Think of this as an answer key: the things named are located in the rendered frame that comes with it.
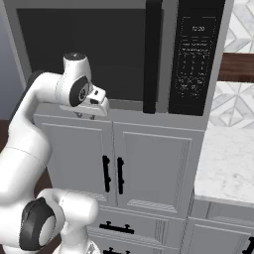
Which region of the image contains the dark wooden wall shelf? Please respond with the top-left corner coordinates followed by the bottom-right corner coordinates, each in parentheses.
top-left (217, 52), bottom-right (254, 83)

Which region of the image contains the black drawer handle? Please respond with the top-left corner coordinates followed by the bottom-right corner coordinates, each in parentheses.
top-left (98, 221), bottom-right (136, 235)
top-left (102, 245), bottom-right (132, 254)

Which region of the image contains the black cupboard door handle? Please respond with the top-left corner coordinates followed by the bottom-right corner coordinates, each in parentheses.
top-left (116, 157), bottom-right (126, 195)
top-left (101, 155), bottom-right (112, 193)

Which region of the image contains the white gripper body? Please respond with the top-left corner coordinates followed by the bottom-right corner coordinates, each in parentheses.
top-left (59, 97), bottom-right (111, 118)

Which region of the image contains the grey under-counter drawer front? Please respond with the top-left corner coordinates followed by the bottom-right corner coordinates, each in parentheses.
top-left (190, 197), bottom-right (254, 230)

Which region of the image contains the grey under-counter cupboard door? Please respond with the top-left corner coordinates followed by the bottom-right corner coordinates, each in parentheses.
top-left (181, 223), bottom-right (254, 254)

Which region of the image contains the grey built-in microwave oven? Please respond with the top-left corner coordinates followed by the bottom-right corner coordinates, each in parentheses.
top-left (2, 0), bottom-right (234, 117)

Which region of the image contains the black under-counter door handle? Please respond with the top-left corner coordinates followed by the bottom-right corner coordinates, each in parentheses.
top-left (241, 235), bottom-right (254, 254)

